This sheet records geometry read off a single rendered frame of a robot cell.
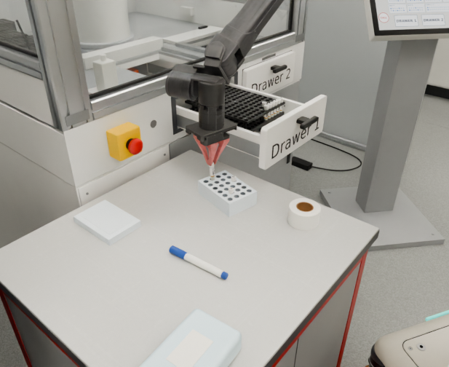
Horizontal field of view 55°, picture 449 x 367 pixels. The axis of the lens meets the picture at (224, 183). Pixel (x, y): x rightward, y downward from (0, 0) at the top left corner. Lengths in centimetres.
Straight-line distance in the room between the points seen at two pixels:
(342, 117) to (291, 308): 233
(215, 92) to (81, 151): 35
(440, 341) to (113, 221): 102
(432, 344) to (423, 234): 92
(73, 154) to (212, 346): 56
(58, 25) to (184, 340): 64
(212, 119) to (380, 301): 124
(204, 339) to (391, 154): 166
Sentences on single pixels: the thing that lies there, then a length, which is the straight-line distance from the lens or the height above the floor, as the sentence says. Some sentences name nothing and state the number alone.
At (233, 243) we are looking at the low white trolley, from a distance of 91.
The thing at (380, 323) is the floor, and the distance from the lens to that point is 186.
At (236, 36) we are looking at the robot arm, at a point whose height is 113.
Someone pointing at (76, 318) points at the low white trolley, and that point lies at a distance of 81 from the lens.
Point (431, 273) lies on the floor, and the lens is 215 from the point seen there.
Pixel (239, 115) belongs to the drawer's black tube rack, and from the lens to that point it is 115.
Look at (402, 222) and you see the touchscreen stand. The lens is 234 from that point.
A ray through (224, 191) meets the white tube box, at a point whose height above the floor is 80.
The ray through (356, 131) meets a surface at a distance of 301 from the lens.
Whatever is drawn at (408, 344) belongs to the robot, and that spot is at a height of 28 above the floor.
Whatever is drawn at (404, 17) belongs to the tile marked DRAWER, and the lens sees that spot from 187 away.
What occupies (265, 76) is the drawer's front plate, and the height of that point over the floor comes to 88.
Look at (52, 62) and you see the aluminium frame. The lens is 96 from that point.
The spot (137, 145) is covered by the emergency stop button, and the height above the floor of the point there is 88.
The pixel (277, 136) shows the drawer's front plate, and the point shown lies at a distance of 105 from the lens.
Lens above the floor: 135
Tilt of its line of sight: 32 degrees down
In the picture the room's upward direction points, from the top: straight up
